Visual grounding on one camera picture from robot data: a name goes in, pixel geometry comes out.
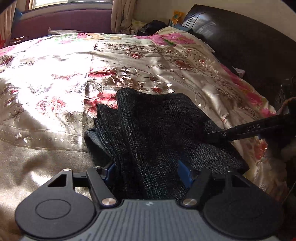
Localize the clothes pile by headboard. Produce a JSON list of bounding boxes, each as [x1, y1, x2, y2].
[[129, 11, 191, 36]]

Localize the beige curtain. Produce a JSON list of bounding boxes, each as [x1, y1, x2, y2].
[[111, 0, 136, 35]]

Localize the black pants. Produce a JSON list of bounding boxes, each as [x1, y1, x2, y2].
[[84, 88, 248, 200]]

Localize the floral satin bedspread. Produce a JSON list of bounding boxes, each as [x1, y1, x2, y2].
[[1, 27, 276, 240]]

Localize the dark wooden headboard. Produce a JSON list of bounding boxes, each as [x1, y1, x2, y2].
[[182, 4, 295, 110]]

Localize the maroon window bench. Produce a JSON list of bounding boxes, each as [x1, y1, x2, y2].
[[11, 9, 111, 40]]

